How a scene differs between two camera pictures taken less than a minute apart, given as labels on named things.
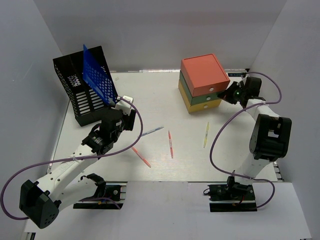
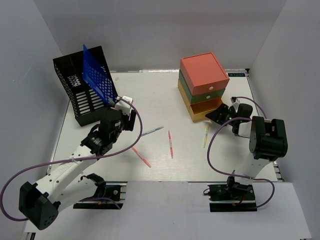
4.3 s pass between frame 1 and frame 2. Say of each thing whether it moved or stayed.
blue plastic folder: stayed
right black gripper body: moved
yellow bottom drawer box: moved
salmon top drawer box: stayed
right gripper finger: moved
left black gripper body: stayed
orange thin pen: stayed
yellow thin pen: stayed
